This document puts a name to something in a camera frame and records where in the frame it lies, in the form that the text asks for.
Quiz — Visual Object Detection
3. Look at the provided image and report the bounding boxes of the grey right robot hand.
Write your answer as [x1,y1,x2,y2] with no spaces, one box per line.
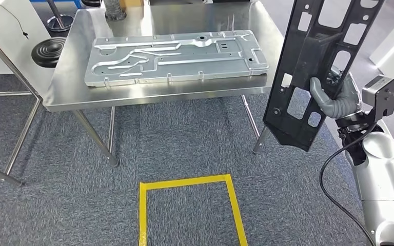
[309,66,364,119]

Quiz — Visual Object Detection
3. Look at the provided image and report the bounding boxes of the black plastic plate frame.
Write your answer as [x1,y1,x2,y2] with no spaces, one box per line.
[262,0,386,152]

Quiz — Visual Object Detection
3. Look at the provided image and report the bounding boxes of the stainless steel workbench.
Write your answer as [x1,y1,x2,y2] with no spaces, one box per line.
[43,0,284,168]

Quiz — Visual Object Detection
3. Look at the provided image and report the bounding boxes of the embossed grey metal plate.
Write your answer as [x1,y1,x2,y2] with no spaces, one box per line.
[84,30,270,88]

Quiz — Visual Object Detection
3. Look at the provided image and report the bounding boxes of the black round stool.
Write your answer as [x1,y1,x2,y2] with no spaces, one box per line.
[31,36,67,69]

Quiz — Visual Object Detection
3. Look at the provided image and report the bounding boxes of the blue warehouse rack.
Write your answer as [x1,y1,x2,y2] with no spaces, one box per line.
[30,0,83,10]

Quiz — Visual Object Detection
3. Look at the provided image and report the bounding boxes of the stainless steel table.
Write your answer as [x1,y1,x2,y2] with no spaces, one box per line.
[0,18,43,188]

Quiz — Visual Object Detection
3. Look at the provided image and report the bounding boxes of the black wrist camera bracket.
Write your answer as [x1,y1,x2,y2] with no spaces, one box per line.
[336,100,388,136]

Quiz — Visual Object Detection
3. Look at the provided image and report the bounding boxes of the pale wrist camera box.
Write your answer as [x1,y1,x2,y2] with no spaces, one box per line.
[362,75,394,118]

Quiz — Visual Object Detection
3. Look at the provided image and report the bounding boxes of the black camera cable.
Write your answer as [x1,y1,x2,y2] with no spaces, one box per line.
[319,120,379,246]

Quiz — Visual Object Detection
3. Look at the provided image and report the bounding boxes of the grey ribbed hose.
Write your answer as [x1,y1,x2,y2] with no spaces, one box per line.
[102,0,127,21]

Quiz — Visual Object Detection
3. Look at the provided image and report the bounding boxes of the chrome stanchion post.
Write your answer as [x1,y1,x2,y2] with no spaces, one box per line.
[46,0,74,33]

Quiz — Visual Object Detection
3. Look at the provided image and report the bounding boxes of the black cord with plug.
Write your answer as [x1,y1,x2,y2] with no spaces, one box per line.
[0,0,30,39]

